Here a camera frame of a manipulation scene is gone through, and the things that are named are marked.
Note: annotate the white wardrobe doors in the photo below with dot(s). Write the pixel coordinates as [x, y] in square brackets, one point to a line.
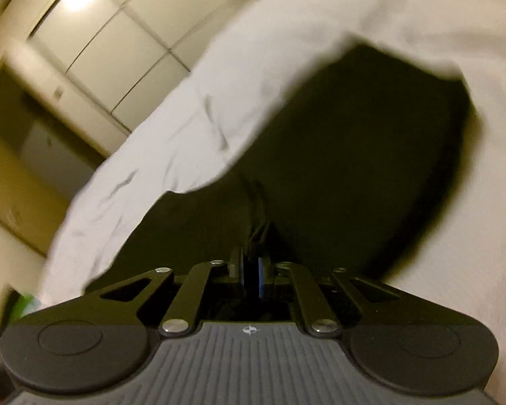
[122, 50]

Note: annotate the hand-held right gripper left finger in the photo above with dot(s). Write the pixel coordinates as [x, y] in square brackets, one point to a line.
[242, 276]

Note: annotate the stack of folded cloths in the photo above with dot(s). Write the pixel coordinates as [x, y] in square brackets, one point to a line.
[25, 303]

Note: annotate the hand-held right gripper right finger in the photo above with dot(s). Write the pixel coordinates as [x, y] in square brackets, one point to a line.
[261, 279]

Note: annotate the white bed sheet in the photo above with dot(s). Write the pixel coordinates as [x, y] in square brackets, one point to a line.
[185, 143]

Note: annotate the black garment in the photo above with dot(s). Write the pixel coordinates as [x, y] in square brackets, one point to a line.
[341, 156]

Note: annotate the wooden door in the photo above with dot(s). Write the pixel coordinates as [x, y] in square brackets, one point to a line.
[8, 185]

